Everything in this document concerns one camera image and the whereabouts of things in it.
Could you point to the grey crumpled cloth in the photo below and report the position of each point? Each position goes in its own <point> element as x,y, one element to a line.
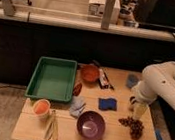
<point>77,106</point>

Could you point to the blue object beside table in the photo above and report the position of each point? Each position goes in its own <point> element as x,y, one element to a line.
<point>158,135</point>

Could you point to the bunch of dark grapes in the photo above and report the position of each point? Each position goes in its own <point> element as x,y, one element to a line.
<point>136,127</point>

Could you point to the purple bowl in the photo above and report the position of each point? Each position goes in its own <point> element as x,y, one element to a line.
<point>91,125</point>

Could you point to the white cardboard box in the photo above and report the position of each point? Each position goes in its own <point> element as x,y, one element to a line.
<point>96,8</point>

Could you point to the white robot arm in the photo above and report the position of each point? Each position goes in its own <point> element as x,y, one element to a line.
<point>157,80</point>

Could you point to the orange bowl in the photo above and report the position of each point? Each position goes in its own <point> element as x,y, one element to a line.
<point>90,73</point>

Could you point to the small black white cup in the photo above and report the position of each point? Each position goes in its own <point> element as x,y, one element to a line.
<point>132,100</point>

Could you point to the wooden tongs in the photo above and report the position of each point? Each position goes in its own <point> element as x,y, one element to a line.
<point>52,127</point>

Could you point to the blue sponge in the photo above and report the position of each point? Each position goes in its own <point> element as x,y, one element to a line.
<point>107,104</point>

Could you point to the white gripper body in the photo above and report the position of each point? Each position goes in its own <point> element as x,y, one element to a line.
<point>143,93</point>

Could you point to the dark red small object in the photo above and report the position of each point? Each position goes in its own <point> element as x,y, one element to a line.
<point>77,89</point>

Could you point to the green plastic tray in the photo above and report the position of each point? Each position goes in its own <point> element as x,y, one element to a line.
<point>53,79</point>

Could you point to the orange cup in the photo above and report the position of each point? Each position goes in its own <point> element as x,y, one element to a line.
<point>41,108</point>

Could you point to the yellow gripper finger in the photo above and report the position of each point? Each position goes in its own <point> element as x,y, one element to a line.
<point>139,110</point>

